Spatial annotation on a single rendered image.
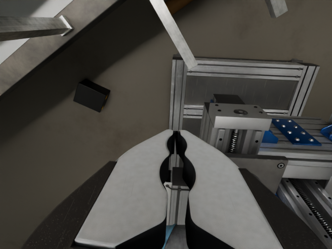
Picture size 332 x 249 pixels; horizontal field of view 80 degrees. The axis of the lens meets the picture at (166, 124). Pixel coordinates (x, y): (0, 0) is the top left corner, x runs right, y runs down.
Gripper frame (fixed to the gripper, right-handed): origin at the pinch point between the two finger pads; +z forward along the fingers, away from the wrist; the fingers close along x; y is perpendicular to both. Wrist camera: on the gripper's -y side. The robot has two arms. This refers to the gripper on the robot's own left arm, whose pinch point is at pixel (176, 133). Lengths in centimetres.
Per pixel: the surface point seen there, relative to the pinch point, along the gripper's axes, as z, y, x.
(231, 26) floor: 132, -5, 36
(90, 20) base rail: 62, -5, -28
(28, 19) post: 42, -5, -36
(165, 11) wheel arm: 48.0, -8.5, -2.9
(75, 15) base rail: 62, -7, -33
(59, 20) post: 57, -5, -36
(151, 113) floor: 132, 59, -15
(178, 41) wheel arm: 48.0, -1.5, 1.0
